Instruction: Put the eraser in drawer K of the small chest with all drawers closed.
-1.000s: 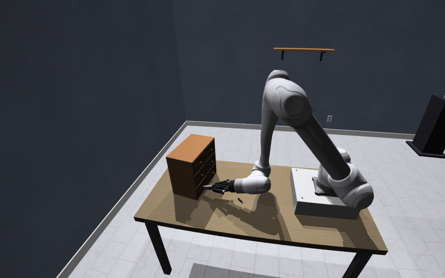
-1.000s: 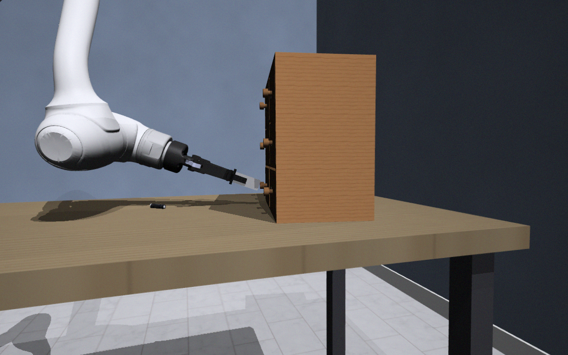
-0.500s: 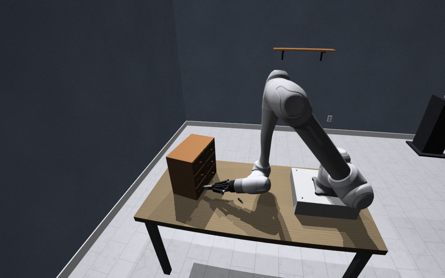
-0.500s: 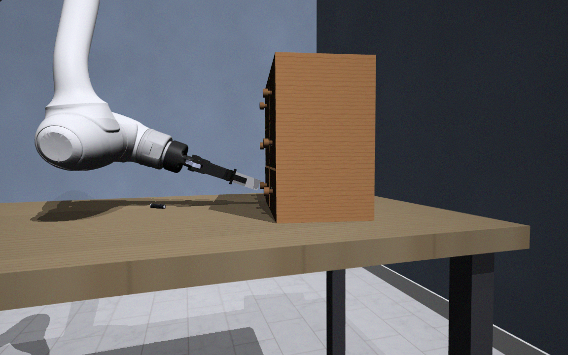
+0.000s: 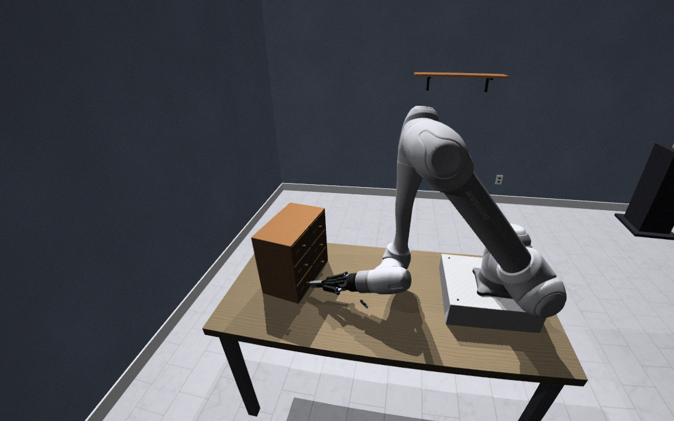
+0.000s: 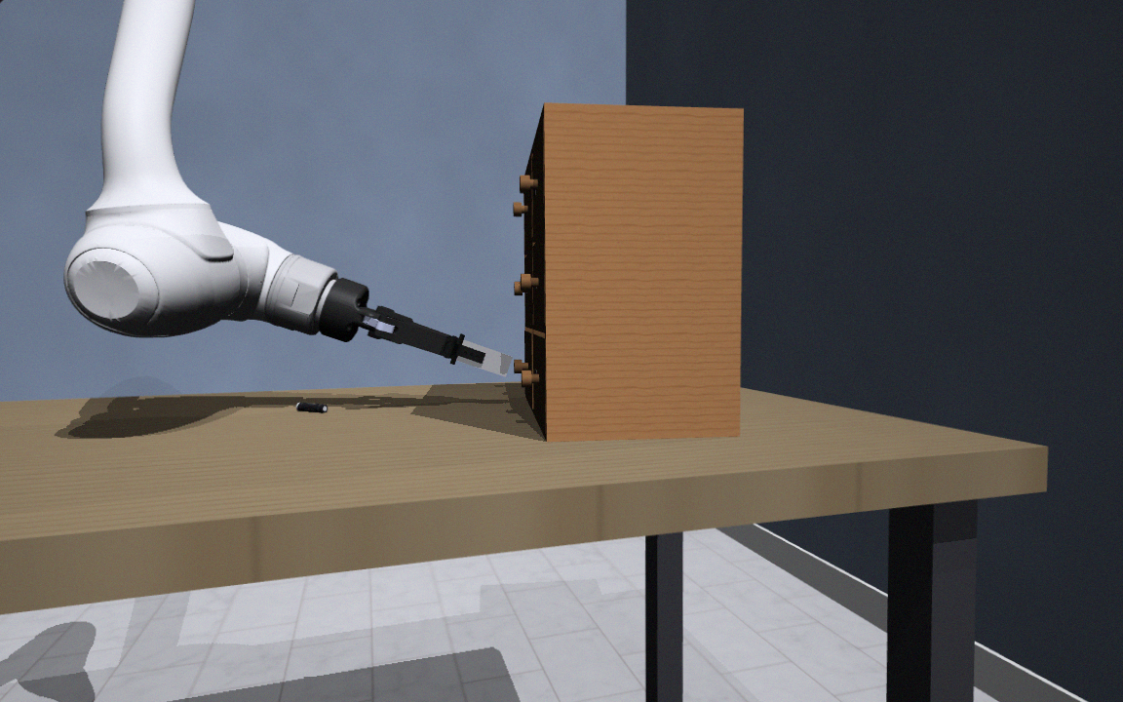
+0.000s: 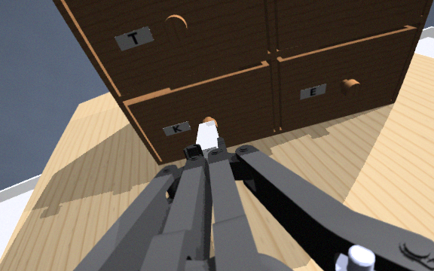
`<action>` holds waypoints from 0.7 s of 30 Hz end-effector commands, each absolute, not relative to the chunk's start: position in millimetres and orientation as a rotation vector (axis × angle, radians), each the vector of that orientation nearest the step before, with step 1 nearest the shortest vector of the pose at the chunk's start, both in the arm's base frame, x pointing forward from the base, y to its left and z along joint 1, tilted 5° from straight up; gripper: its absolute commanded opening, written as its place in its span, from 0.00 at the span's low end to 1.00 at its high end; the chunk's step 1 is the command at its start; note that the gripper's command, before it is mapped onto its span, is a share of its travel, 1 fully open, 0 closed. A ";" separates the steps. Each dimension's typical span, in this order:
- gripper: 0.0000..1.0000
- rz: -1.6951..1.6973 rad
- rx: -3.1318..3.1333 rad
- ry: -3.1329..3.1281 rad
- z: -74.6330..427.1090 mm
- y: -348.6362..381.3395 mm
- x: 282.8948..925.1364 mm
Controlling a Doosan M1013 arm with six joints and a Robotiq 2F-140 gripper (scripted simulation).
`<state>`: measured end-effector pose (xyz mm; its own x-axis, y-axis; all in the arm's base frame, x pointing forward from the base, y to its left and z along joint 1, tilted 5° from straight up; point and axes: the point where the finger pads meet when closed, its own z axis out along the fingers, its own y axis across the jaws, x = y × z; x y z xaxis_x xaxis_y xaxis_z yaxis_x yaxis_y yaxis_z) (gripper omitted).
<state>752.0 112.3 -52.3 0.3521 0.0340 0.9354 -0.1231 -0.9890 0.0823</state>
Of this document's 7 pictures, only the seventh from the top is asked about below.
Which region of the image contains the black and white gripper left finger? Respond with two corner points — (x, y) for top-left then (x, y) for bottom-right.
(73, 123), (212, 271)

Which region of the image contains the brown wooden chest of drawers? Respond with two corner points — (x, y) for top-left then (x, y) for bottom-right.
(52, 0), (433, 165)

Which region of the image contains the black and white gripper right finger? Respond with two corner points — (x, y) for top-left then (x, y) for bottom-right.
(206, 120), (434, 271)

